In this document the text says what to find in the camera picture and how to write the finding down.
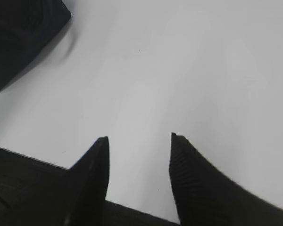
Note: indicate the dark blue fabric lunch bag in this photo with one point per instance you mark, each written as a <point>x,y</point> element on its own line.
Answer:
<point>26,27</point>

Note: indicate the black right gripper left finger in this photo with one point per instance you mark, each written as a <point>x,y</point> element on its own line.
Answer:
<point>87,184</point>

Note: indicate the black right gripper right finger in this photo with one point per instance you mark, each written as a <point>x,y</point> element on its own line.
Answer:
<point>204,196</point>

